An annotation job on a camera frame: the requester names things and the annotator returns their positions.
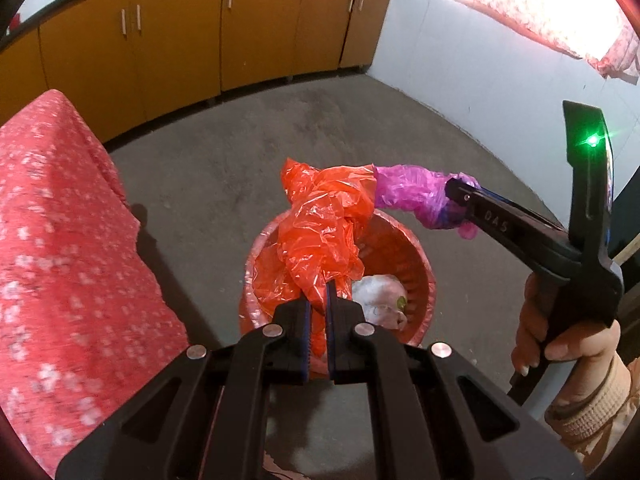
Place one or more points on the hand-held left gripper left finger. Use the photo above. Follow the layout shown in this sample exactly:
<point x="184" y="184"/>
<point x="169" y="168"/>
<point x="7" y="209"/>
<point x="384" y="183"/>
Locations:
<point x="306" y="340"/>

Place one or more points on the pink window curtain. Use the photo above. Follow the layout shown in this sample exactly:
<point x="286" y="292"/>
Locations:
<point x="525" y="5"/>

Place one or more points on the person's right forearm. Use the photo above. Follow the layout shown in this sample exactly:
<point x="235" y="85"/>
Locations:
<point x="595" y="410"/>

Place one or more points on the purple plastic bag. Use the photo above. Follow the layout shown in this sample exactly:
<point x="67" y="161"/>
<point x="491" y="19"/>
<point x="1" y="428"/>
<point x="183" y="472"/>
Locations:
<point x="410" y="190"/>

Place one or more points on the red floral tablecloth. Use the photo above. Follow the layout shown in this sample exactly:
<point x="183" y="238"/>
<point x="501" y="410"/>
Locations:
<point x="65" y="260"/>

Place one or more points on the crumpled white bag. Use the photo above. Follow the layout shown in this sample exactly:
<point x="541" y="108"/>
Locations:
<point x="380" y="295"/>

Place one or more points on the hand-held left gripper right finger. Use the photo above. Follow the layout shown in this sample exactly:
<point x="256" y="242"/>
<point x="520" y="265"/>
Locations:
<point x="330" y="340"/>

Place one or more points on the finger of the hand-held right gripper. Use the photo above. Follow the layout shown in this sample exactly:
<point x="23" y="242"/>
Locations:
<point x="500" y="225"/>
<point x="525" y="210"/>

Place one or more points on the orange kitchen base cabinets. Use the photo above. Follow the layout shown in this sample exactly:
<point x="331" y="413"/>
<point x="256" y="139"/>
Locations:
<point x="175" y="35"/>

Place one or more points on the person's right hand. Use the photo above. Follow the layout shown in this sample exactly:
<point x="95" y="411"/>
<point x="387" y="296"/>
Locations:
<point x="580" y="342"/>

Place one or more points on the red plastic bag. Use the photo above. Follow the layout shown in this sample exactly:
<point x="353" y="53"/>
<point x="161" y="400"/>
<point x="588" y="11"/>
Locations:
<point x="320" y="210"/>

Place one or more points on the red trash bin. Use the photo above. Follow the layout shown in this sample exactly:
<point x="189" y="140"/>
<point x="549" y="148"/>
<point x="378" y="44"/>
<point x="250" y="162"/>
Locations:
<point x="405" y="255"/>

